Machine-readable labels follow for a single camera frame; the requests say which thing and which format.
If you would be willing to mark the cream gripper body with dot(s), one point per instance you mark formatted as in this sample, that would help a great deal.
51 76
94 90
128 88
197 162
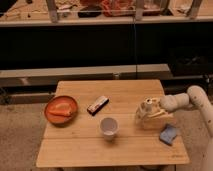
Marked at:
155 121

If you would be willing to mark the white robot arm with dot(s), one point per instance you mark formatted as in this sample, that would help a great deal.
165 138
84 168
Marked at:
195 95

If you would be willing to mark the blue sponge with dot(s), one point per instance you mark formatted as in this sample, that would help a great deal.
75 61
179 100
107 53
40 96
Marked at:
168 134

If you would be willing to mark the white paper cup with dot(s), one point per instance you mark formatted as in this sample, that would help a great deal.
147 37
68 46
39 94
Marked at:
109 128

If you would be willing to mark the dark candy bar box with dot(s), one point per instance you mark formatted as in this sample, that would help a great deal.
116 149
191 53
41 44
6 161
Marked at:
97 105

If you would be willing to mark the orange carrot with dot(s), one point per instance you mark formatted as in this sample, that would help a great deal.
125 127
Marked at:
65 113

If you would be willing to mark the orange bowl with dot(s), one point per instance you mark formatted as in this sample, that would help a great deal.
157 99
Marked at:
61 103

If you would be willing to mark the grey metal bench rail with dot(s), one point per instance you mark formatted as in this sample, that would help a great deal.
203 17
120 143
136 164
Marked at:
51 76

